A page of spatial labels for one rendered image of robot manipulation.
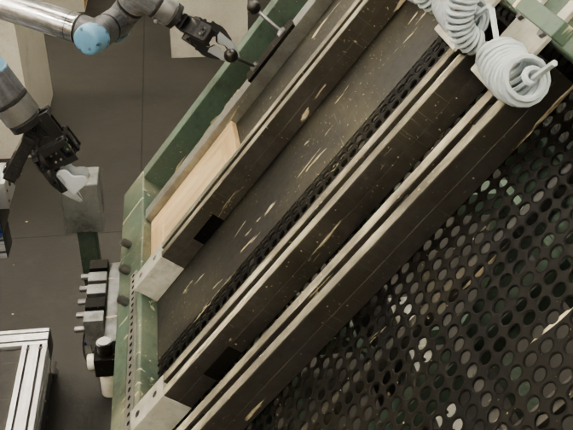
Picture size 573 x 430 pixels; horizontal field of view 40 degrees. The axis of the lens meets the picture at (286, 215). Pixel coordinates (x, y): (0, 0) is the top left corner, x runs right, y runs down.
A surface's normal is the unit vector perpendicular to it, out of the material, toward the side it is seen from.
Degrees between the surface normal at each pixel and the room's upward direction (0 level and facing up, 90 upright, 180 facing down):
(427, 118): 90
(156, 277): 90
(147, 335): 37
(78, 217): 90
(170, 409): 90
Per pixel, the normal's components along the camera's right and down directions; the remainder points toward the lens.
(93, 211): 0.15, 0.53
